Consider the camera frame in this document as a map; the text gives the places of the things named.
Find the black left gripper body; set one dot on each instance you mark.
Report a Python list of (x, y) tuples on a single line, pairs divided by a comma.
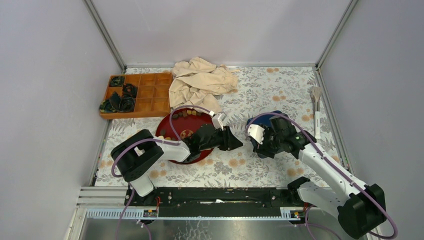
[(216, 140)]

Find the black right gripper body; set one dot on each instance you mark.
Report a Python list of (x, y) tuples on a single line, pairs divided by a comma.
[(271, 142)]

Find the navy box lid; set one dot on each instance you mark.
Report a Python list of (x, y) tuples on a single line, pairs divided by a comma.
[(264, 120)]

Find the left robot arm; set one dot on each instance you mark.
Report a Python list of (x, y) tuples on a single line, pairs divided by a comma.
[(134, 157)]

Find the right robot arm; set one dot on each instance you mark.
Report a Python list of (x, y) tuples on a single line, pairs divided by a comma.
[(358, 207)]

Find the red round tray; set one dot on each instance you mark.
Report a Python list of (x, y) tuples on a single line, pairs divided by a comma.
[(175, 130)]

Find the floral tablecloth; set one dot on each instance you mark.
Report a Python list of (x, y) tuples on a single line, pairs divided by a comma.
[(259, 90)]

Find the beige crumpled cloth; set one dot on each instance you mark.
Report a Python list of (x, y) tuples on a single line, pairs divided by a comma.
[(197, 82)]

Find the wooden compartment tray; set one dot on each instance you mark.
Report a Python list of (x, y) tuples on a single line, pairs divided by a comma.
[(150, 91)]

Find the dark rolled tie patterned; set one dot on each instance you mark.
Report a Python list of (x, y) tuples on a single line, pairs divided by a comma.
[(126, 104)]

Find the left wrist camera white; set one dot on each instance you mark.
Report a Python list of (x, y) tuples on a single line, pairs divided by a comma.
[(218, 119)]

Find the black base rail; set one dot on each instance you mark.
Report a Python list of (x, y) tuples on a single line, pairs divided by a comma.
[(228, 202)]

